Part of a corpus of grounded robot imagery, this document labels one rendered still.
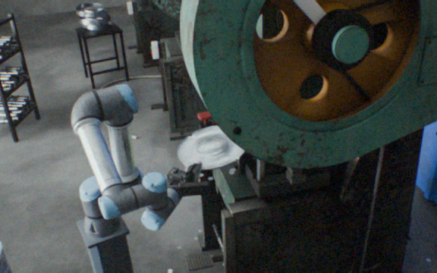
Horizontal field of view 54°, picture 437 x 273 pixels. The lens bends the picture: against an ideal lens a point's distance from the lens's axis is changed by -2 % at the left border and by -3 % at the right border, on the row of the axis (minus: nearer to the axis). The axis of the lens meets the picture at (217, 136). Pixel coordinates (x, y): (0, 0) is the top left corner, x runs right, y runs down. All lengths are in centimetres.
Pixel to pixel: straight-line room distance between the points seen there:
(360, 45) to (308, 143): 33
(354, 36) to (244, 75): 30
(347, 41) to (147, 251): 169
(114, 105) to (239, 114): 55
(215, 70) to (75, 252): 168
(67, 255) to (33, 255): 19
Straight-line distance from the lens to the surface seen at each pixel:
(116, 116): 160
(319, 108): 138
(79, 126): 154
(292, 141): 130
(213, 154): 172
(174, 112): 338
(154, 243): 251
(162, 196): 142
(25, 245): 274
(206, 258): 215
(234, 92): 117
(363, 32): 119
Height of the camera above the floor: 169
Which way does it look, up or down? 29 degrees down
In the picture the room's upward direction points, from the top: 3 degrees counter-clockwise
